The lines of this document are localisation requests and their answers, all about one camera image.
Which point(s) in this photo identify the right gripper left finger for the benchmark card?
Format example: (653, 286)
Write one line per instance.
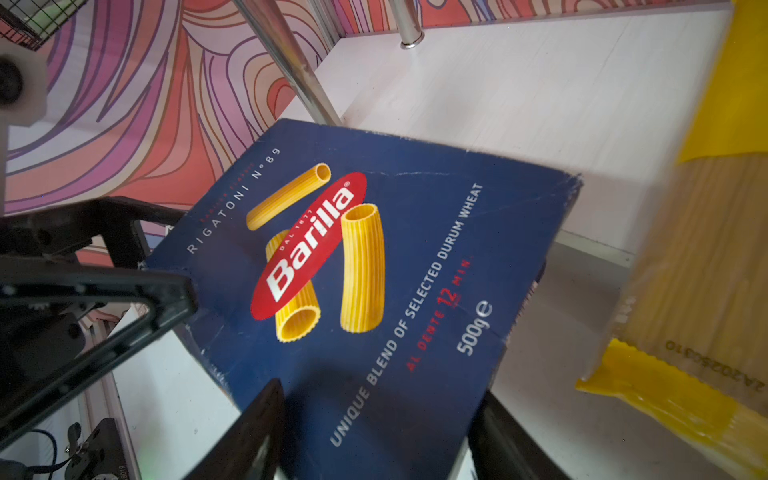
(251, 447)

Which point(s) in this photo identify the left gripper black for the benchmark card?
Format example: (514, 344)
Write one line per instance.
(45, 361)

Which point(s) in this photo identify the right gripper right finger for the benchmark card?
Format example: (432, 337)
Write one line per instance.
(502, 449)

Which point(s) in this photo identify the blue Barilla rigatoni box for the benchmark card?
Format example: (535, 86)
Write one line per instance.
(378, 278)

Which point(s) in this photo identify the yellow Pastatime bag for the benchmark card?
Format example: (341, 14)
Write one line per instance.
(687, 342)

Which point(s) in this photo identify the white two-tier shelf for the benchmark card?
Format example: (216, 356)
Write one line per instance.
(607, 96)

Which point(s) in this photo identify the black wire basket left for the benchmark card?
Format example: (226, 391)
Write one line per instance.
(31, 23)

